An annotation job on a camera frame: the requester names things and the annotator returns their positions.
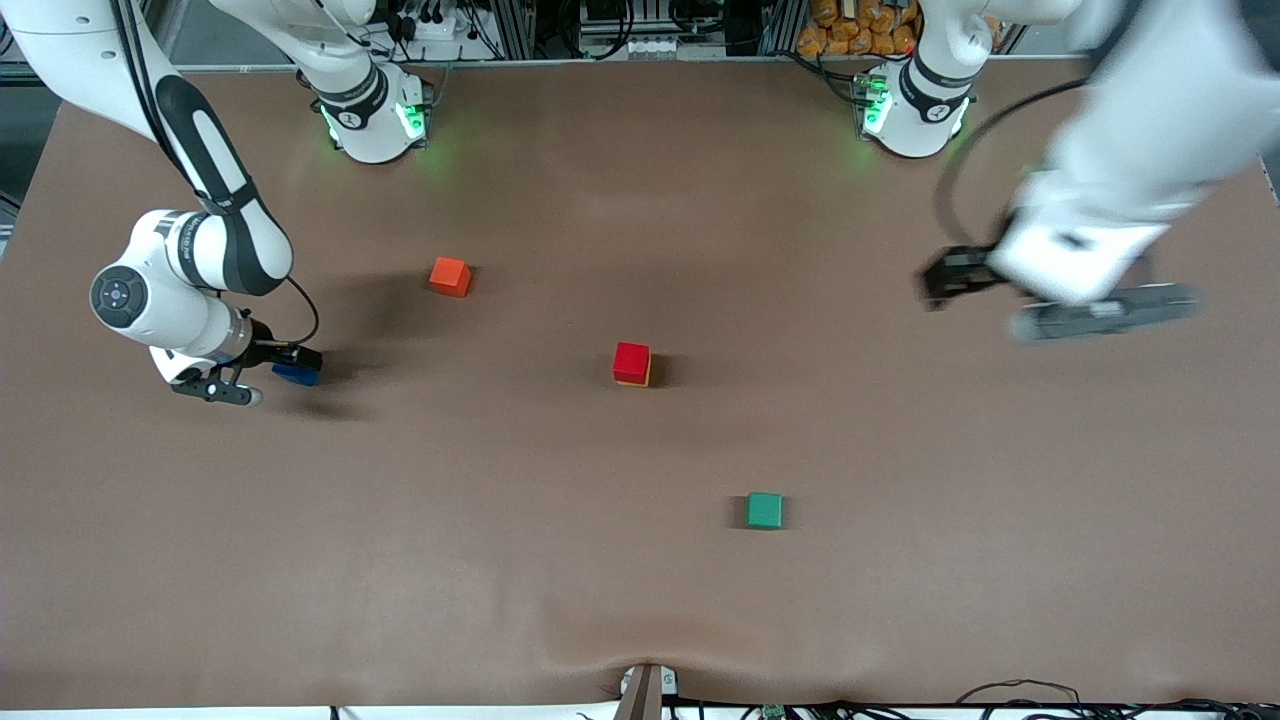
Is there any white power strip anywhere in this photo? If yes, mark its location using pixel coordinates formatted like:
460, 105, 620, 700
395, 10, 461, 41

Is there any black equipment with white terminals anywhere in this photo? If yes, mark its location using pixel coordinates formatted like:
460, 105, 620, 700
580, 0, 731, 59

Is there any orange snack bags pile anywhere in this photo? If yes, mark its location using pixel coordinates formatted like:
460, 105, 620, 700
797, 0, 921, 58

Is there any red wooden block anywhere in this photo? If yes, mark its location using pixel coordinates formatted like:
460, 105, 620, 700
612, 341, 653, 386

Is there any orange wooden block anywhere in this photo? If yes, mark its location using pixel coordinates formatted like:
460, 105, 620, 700
429, 256, 473, 299

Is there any aluminium frame profile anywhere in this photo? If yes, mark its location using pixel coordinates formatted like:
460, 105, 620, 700
495, 0, 536, 61
760, 0, 806, 56

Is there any black cable bundle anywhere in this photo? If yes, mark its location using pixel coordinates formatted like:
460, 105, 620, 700
955, 680, 1280, 720

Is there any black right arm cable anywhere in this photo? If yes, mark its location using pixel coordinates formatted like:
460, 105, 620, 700
110, 0, 323, 349

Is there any grey camera mount clamp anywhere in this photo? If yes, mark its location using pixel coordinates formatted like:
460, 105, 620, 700
620, 663, 679, 720

